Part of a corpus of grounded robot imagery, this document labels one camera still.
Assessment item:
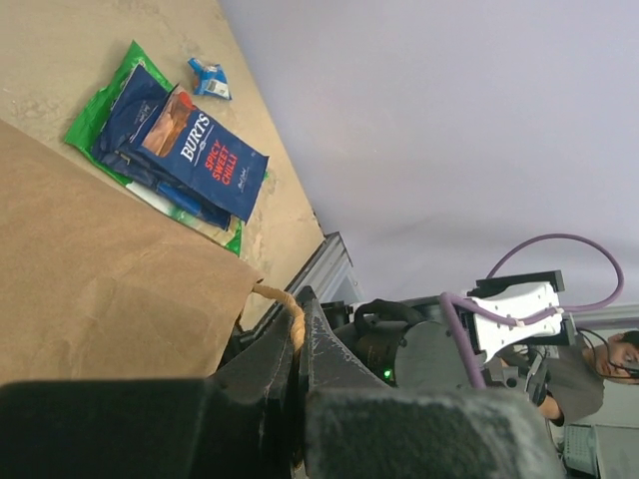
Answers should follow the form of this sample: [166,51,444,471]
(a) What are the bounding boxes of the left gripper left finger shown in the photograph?
[1,307,304,478]

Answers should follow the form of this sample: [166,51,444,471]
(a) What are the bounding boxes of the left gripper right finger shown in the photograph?
[301,300,564,478]

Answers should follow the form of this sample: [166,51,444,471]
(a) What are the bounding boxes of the brown paper bag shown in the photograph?
[0,118,307,385]

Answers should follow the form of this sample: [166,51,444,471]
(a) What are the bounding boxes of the blue Burts chilli bag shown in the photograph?
[130,86,270,222]

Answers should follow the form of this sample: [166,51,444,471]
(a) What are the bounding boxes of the green white snack packet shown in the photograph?
[64,40,243,256]

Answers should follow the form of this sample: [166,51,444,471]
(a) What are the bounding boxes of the blue Kettle chips bag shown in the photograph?
[91,65,231,231]

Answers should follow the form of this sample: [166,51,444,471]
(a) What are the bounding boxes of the blue snack packet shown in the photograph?
[188,58,232,101]

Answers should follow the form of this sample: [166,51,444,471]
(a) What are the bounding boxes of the person in grey shirt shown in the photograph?
[537,330,638,426]

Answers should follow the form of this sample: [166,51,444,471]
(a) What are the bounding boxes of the perforated grey crate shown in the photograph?
[563,424,598,477]

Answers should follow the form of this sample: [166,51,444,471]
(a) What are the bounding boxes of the aluminium frame rail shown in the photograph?
[286,232,364,304]

